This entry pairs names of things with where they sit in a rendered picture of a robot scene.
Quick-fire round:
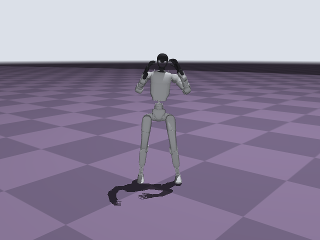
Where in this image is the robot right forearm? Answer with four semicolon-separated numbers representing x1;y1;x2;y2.
135;74;148;90

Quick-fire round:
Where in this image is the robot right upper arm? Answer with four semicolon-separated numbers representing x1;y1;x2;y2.
135;72;152;94

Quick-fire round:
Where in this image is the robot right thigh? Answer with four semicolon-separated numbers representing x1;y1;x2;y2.
140;113;153;152

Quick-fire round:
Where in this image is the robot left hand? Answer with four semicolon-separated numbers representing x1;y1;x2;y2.
168;59;184;76

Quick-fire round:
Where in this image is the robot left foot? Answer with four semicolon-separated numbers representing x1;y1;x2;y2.
174;174;182;184

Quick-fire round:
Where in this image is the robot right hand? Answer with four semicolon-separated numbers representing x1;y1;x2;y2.
142;60;155;80

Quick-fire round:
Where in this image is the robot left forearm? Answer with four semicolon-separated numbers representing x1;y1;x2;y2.
177;72;191;89

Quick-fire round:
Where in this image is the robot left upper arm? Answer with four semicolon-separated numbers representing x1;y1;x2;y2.
171;74;191;95

